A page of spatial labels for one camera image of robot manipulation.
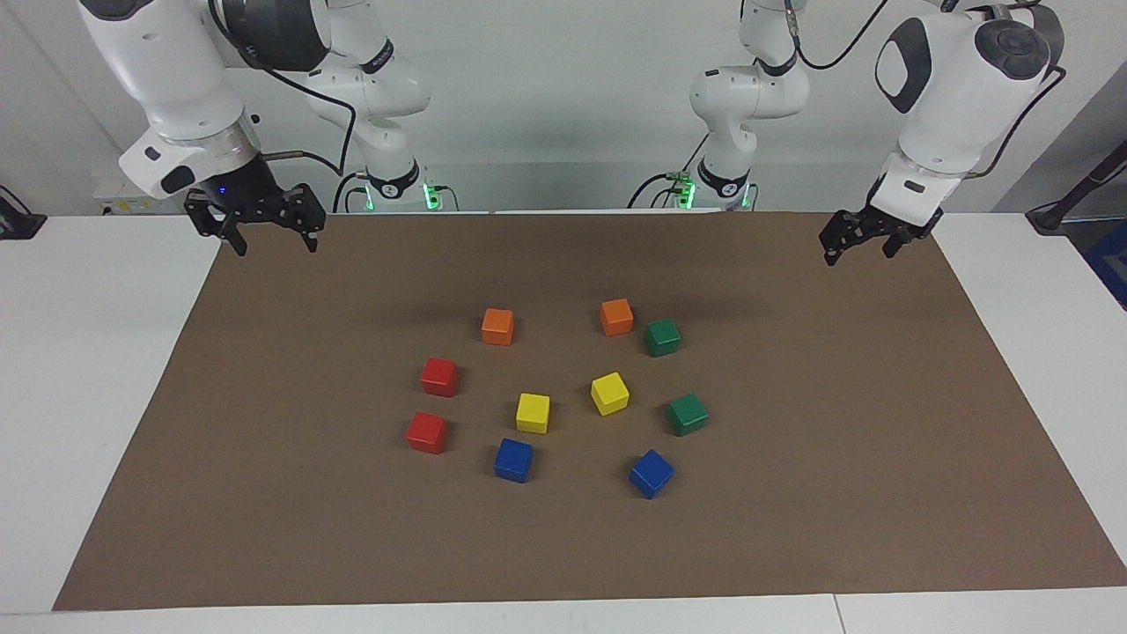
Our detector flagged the brown table mat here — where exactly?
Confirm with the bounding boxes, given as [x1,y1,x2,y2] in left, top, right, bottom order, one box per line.
[53,210,1127,612]

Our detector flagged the yellow wooden cube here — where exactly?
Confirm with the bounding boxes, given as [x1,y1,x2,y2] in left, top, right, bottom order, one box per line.
[590,372,631,417]
[515,393,552,435]

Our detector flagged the black stand with pole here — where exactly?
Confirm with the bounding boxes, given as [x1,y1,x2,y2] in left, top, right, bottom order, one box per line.
[1026,141,1127,234]

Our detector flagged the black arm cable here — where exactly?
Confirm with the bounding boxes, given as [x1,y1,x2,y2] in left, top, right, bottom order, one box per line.
[207,0,358,179]
[786,0,1068,177]

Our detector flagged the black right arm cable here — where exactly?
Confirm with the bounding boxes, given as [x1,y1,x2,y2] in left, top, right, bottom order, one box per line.
[207,0,358,179]

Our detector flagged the red wooden cube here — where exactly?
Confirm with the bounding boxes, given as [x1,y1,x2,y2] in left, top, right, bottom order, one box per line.
[405,411,448,455]
[420,357,459,398]

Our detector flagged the black right base cable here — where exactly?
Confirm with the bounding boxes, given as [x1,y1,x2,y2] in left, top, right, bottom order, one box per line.
[333,172,375,214]

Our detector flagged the white power strip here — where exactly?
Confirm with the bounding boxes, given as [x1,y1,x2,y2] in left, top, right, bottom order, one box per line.
[95,181,190,217]

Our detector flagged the green wooden cube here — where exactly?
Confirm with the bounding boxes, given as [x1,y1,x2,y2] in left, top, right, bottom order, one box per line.
[644,318,683,358]
[667,393,710,438]

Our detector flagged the blue wooden cube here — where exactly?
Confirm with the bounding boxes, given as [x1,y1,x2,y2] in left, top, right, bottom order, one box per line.
[493,438,534,484]
[629,449,675,500]

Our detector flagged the blue box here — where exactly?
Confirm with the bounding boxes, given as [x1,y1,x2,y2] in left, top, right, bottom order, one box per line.
[1083,220,1127,309]

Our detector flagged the black left base cable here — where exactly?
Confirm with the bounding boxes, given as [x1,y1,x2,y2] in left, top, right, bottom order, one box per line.
[627,132,710,210]

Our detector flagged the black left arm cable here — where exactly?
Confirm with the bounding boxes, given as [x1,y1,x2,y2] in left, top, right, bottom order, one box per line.
[786,0,1068,177]

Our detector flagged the black clamp mount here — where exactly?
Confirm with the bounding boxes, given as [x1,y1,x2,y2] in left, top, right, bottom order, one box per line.
[0,185,47,240]

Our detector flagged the black base cable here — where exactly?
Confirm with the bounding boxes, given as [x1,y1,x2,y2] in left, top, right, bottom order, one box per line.
[333,172,375,214]
[627,132,710,210]

